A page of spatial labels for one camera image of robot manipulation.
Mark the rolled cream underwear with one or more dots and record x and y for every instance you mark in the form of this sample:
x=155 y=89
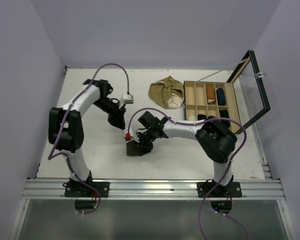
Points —
x=192 y=118

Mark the khaki underwear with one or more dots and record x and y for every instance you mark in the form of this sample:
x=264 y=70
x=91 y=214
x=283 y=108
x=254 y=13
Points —
x=167 y=93

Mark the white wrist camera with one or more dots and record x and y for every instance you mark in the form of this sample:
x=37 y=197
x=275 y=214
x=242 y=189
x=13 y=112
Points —
x=127 y=99
x=127 y=135

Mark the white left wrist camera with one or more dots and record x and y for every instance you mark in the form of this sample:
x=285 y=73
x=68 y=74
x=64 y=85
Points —
x=127 y=99

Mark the aluminium mounting rail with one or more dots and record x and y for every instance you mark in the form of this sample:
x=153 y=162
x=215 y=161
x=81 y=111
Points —
x=145 y=189

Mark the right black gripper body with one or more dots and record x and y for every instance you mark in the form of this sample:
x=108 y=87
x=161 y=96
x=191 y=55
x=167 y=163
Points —
x=146 y=138

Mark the black compartment storage box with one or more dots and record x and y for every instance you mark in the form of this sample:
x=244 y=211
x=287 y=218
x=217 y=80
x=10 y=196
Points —
x=246 y=97

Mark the rolled navy underwear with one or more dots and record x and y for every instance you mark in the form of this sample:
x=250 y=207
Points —
x=221 y=98

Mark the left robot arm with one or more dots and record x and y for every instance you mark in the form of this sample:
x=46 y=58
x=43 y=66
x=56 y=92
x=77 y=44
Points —
x=66 y=134

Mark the rolled orange underwear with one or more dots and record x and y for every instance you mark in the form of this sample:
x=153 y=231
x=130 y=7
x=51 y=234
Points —
x=210 y=94

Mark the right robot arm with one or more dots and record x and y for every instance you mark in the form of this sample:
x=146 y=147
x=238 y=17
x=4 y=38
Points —
x=216 y=140

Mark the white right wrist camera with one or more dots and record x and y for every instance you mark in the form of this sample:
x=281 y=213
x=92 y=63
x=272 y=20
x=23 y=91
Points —
x=127 y=135

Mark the rolled black underwear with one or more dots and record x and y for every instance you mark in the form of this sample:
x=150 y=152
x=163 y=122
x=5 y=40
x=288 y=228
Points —
x=201 y=117
x=225 y=114

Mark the brown underwear beige waistband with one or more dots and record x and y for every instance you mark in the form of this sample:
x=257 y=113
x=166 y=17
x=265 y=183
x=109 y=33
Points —
x=136 y=149

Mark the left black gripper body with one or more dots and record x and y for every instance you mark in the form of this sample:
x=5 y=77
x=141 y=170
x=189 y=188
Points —
x=110 y=107

